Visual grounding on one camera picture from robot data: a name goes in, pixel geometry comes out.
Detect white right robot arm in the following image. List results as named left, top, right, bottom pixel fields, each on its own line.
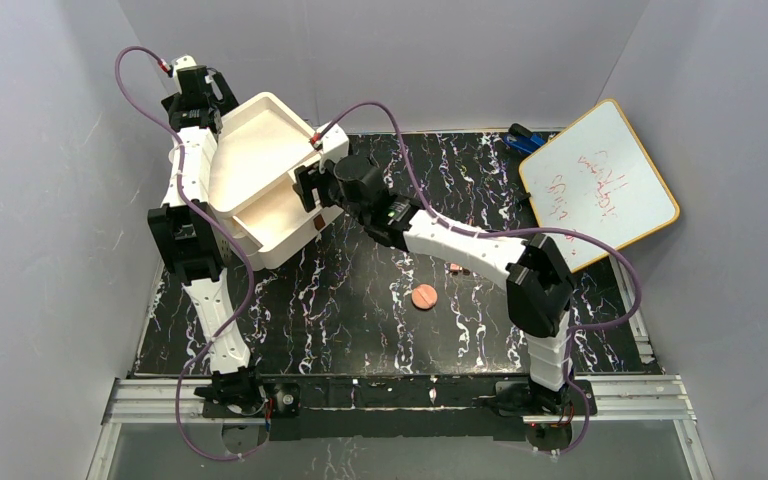
left=294, top=127, right=574, bottom=415

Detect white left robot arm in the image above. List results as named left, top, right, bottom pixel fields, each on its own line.
left=147, top=56, right=267, bottom=416

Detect white drawer organizer frame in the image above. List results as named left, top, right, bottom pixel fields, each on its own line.
left=208, top=92, right=350, bottom=237

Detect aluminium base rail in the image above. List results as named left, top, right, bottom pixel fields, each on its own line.
left=88, top=374, right=712, bottom=479

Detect yellow framed whiteboard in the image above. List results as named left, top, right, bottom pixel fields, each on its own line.
left=518, top=99, right=680, bottom=272

